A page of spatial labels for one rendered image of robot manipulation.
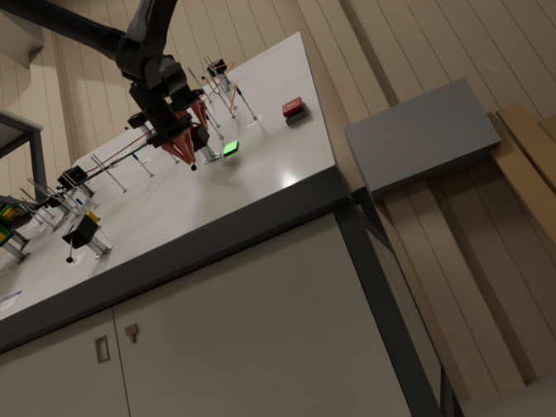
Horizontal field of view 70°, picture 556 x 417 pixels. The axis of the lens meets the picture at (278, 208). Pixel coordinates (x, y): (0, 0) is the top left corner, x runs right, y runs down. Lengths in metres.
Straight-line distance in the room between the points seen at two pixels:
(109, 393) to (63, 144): 3.38
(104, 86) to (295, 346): 3.89
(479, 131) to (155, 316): 2.40
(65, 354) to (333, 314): 0.64
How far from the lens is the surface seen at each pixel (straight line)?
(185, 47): 4.14
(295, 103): 0.98
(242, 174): 0.90
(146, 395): 0.95
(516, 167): 2.86
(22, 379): 1.21
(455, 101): 2.96
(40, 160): 2.03
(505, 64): 3.50
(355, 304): 0.73
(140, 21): 0.89
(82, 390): 1.06
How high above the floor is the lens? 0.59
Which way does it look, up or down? 19 degrees up
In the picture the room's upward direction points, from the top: 19 degrees counter-clockwise
